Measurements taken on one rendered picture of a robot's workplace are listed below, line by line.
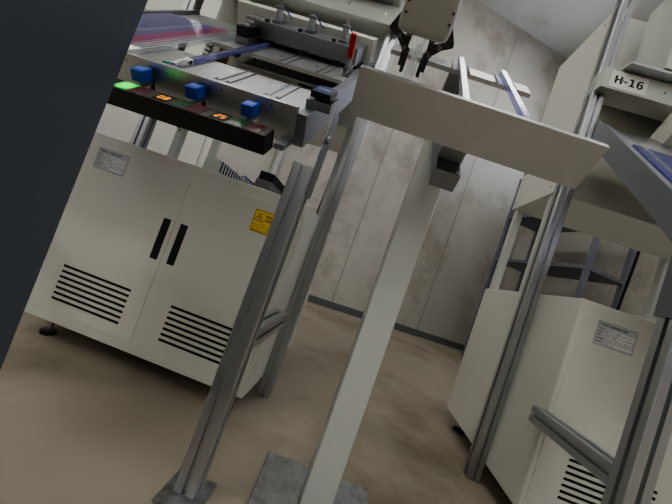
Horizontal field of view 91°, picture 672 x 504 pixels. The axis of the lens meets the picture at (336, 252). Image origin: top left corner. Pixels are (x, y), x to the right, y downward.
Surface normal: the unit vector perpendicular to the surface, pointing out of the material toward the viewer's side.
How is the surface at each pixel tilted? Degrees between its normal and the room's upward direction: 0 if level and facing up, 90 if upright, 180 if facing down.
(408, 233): 90
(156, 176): 90
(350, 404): 90
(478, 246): 90
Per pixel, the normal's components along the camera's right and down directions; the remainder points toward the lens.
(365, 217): 0.25, 0.04
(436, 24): -0.25, 0.79
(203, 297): -0.07, -0.07
